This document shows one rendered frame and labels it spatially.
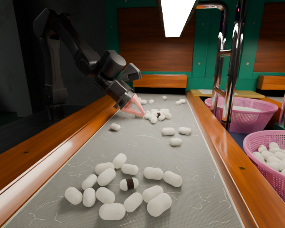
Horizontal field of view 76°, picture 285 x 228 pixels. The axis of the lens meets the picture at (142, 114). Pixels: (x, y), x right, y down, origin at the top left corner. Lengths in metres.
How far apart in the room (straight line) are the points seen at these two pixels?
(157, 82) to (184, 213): 0.83
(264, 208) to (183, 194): 0.11
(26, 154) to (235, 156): 0.40
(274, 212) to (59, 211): 0.28
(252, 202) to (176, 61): 0.91
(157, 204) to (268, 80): 0.98
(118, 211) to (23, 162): 0.21
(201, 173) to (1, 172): 0.34
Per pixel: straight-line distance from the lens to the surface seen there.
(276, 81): 1.17
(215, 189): 0.34
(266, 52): 1.21
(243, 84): 1.17
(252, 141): 0.51
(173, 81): 1.03
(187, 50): 1.10
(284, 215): 0.30
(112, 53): 0.61
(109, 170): 0.33
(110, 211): 0.27
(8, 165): 0.40
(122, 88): 0.60
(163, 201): 0.27
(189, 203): 0.31
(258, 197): 0.31
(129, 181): 0.31
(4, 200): 0.33
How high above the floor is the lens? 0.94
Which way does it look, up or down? 17 degrees down
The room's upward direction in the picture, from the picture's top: straight up
